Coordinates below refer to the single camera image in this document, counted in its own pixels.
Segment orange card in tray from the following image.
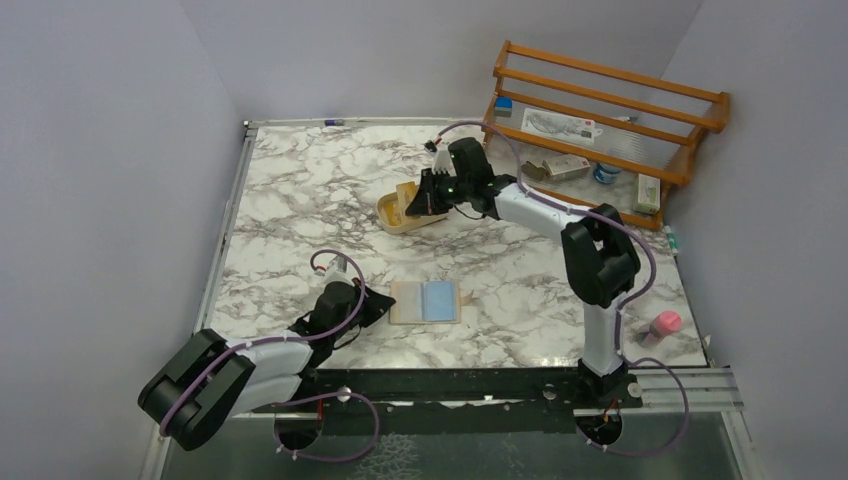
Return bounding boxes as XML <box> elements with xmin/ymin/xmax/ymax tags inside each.
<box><xmin>382</xmin><ymin>201</ymin><xmax>407</xmax><ymax>227</ymax></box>

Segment green white small box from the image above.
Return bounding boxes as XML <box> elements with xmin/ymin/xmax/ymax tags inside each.
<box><xmin>633</xmin><ymin>174</ymin><xmax>662</xmax><ymax>215</ymax></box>

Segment brown small object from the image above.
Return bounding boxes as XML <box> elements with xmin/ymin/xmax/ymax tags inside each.
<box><xmin>520</xmin><ymin>162</ymin><xmax>548</xmax><ymax>181</ymax></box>

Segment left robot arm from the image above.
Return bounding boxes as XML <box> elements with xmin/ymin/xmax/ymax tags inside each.
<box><xmin>138</xmin><ymin>281</ymin><xmax>396</xmax><ymax>451</ymax></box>

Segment grey box with red label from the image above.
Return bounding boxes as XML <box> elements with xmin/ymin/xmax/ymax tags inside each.
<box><xmin>542</xmin><ymin>154</ymin><xmax>590</xmax><ymax>182</ymax></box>

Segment clear packet with red label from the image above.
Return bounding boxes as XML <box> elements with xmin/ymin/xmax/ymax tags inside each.
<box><xmin>521</xmin><ymin>108</ymin><xmax>603</xmax><ymax>146</ymax></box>

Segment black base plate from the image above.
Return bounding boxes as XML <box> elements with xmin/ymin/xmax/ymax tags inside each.
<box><xmin>246</xmin><ymin>367</ymin><xmax>642</xmax><ymax>435</ymax></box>

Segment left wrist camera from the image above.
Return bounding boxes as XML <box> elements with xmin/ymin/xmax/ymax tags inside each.
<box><xmin>315</xmin><ymin>255</ymin><xmax>353</xmax><ymax>285</ymax></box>

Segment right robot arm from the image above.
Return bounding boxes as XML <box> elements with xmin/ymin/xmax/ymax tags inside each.
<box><xmin>404</xmin><ymin>137</ymin><xmax>641</xmax><ymax>407</ymax></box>

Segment green white tube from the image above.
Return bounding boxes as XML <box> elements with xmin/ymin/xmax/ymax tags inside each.
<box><xmin>664</xmin><ymin>225</ymin><xmax>679</xmax><ymax>256</ymax></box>

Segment beige oval tray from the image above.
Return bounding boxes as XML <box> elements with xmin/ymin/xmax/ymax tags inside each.
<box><xmin>375</xmin><ymin>182</ymin><xmax>448</xmax><ymax>235</ymax></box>

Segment pink object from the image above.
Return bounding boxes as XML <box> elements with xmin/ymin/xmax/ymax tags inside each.
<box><xmin>638</xmin><ymin>311</ymin><xmax>683</xmax><ymax>348</ymax></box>

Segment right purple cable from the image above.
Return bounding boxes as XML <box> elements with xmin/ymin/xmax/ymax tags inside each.
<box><xmin>437</xmin><ymin>121</ymin><xmax>692</xmax><ymax>460</ymax></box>

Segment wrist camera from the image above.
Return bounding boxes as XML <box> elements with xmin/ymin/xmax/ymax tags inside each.
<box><xmin>315</xmin><ymin>255</ymin><xmax>353</xmax><ymax>285</ymax></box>
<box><xmin>424</xmin><ymin>137</ymin><xmax>452</xmax><ymax>175</ymax></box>

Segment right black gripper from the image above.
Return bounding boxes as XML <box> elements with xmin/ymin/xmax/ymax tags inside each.
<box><xmin>405</xmin><ymin>168</ymin><xmax>471</xmax><ymax>217</ymax></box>

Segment wooden shelf rack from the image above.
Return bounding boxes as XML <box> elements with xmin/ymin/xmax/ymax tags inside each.
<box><xmin>483</xmin><ymin>41</ymin><xmax>730</xmax><ymax>230</ymax></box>

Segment blue white small box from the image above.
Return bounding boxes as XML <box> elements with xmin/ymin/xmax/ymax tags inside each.
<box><xmin>493</xmin><ymin>96</ymin><xmax>513</xmax><ymax>118</ymax></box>

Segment blue white bottle cap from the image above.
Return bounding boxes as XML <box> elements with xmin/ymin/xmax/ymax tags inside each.
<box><xmin>592</xmin><ymin>163</ymin><xmax>622</xmax><ymax>185</ymax></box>

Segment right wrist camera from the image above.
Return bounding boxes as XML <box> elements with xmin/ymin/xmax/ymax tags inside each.
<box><xmin>424</xmin><ymin>137</ymin><xmax>452</xmax><ymax>175</ymax></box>

